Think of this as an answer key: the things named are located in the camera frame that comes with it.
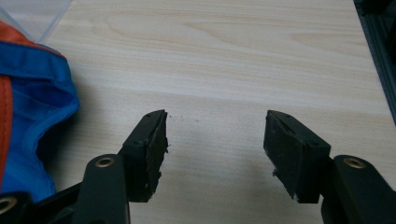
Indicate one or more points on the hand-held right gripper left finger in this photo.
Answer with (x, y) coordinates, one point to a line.
(146, 158)

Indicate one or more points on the dark metal frame rail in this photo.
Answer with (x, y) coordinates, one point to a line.
(381, 53)

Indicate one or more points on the blue and orange cloth garment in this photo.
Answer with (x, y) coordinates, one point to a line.
(29, 121)

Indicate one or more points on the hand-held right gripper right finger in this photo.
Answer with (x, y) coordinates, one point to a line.
(292, 161)

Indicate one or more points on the clear plastic sheet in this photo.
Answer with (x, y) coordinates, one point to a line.
(34, 17)

